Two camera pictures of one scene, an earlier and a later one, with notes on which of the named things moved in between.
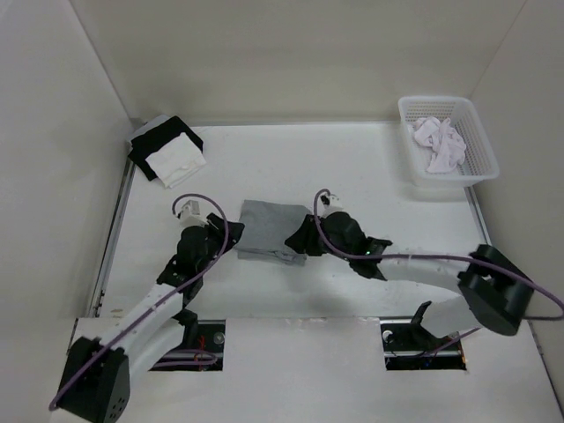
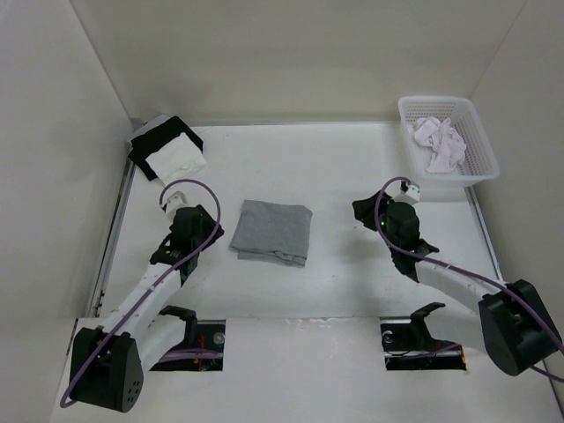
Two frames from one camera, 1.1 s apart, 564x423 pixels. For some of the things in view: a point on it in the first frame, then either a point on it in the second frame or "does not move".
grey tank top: x=264 y=228 does not move
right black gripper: x=304 y=239 -> x=367 y=207
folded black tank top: x=144 y=145 does not move
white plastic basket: x=446 y=144 does not move
